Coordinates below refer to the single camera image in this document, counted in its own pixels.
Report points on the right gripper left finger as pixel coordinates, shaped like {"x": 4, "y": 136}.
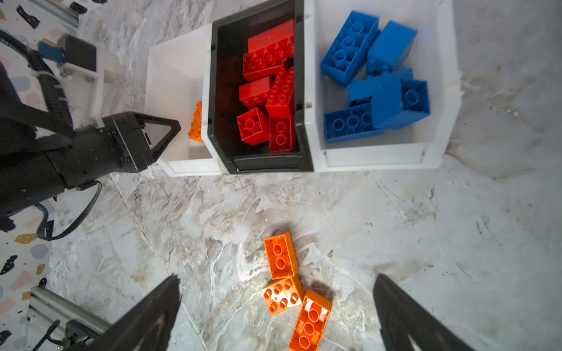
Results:
{"x": 147, "y": 326}

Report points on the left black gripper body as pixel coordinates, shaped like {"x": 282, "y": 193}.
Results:
{"x": 28, "y": 178}

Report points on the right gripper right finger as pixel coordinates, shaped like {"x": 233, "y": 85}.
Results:
{"x": 405, "y": 323}

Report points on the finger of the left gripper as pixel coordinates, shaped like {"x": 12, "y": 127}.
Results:
{"x": 131, "y": 144}

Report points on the orange brick vertical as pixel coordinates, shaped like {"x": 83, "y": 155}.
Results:
{"x": 195, "y": 130}

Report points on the orange long brick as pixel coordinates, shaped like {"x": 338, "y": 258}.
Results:
{"x": 311, "y": 323}

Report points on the orange square brick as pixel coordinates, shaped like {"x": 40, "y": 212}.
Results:
{"x": 283, "y": 294}
{"x": 281, "y": 256}

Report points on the red square brick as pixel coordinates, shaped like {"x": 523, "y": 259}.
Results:
{"x": 255, "y": 94}
{"x": 254, "y": 127}

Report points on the red long brick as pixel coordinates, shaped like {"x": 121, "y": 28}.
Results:
{"x": 280, "y": 102}
{"x": 268, "y": 61}
{"x": 282, "y": 135}

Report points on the red long brick bottom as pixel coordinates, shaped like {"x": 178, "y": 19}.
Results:
{"x": 268, "y": 61}

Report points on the red brick top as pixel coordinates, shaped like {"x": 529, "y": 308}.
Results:
{"x": 271, "y": 36}

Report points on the blue square brick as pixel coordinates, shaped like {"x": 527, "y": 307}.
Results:
{"x": 400, "y": 102}
{"x": 390, "y": 48}

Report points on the blue square brick top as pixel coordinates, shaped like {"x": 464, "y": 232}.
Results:
{"x": 390, "y": 48}

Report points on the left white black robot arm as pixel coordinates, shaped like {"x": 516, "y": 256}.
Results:
{"x": 27, "y": 129}

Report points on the left white bin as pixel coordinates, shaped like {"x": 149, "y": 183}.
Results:
{"x": 178, "y": 76}

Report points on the white bin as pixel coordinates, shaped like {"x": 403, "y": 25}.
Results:
{"x": 178, "y": 76}
{"x": 433, "y": 58}

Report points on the black middle bin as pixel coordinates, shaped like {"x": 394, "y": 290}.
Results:
{"x": 229, "y": 44}

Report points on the right white bin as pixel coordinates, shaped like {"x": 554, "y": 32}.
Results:
{"x": 433, "y": 58}

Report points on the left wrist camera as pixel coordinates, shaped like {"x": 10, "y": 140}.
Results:
{"x": 83, "y": 71}

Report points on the aluminium rail base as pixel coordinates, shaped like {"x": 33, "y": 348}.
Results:
{"x": 54, "y": 323}

